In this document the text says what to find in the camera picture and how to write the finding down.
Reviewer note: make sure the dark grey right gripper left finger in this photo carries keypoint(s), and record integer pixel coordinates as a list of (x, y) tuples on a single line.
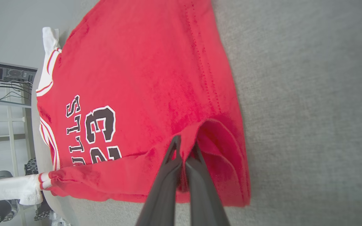
[(165, 188)]

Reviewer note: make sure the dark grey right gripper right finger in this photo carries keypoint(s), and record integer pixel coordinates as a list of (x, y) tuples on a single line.
[(203, 194)]

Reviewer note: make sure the red jersey number 23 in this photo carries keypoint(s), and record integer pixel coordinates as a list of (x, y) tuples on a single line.
[(143, 62)]

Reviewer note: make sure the white metal shelf rack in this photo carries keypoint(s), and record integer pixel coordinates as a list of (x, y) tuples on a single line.
[(11, 125)]

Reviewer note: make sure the black computer box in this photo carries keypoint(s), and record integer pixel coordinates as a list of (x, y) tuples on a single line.
[(11, 74)]

